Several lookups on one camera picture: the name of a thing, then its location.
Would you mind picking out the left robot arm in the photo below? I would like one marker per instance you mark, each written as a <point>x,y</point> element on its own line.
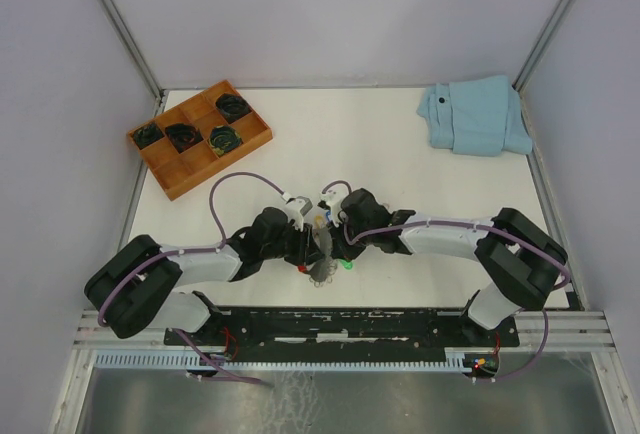
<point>137,287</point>

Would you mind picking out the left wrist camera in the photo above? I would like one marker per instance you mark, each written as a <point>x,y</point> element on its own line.
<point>296,208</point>

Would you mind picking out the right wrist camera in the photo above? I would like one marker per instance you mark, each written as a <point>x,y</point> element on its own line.
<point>331,201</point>

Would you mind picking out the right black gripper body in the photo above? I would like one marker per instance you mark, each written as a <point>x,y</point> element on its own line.
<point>347,250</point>

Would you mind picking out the black yellow rolled band left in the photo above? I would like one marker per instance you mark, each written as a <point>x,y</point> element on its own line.
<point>146,135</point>

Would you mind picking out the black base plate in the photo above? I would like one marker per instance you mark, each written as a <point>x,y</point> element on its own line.
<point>335,335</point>

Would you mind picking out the wooden compartment tray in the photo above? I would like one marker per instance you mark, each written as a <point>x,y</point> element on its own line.
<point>178,173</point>

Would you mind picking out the black green rolled band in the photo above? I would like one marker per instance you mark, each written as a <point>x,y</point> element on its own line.
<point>223,140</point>

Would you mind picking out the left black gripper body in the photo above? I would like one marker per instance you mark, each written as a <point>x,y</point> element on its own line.
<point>295,243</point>

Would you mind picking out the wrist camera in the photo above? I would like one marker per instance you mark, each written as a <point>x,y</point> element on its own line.
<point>296,208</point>
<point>331,201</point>

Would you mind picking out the black red rolled band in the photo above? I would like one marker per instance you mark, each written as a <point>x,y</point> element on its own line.
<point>183,136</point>

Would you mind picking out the metal key holder red handle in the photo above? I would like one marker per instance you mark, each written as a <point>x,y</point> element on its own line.
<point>320,266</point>

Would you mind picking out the light blue folded cloth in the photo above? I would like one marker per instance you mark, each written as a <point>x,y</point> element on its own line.
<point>480,117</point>

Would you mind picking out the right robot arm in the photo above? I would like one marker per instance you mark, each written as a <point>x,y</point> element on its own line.
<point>524,264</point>

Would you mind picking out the black rolled band back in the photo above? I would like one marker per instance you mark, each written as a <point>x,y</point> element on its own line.
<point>232,107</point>

